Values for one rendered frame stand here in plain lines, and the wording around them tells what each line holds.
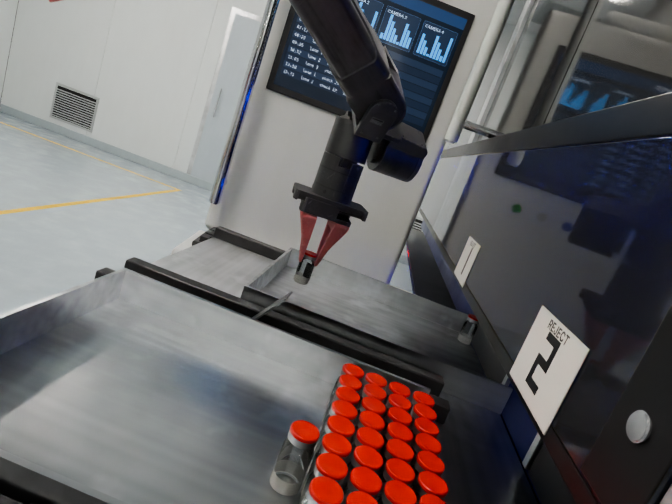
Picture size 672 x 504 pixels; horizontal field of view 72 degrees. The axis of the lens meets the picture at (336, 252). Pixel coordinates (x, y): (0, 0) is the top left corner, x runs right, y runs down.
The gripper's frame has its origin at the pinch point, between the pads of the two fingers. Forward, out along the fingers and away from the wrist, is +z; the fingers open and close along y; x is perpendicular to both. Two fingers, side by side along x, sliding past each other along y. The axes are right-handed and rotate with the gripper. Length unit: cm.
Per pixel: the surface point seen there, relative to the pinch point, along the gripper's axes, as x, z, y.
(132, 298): -15.0, 5.8, -18.7
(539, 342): -34.4, -8.3, 12.3
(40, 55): 605, 15, -313
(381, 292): 10.9, 5.1, 15.8
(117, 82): 578, 13, -210
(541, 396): -38.1, -6.0, 11.3
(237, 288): -1.6, 6.8, -8.3
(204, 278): -1.4, 6.8, -12.9
